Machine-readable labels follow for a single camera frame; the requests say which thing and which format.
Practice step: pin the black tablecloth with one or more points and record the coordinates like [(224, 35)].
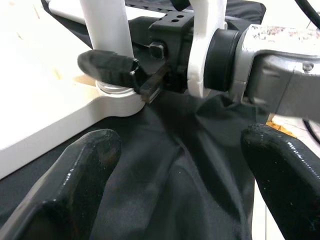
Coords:
[(175, 162)]

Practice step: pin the white plastic table leg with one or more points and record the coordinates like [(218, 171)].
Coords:
[(107, 25), (65, 10)]

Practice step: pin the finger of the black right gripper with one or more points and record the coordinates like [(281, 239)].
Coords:
[(107, 67)]

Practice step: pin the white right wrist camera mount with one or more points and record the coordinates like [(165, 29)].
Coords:
[(202, 37)]

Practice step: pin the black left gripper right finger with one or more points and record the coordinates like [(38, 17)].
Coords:
[(287, 187)]

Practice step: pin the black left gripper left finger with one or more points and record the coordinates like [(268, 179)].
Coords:
[(62, 195)]

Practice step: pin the yellow cloth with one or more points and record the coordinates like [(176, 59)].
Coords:
[(281, 128)]

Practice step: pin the white plastic table top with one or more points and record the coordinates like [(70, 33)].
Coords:
[(37, 75)]

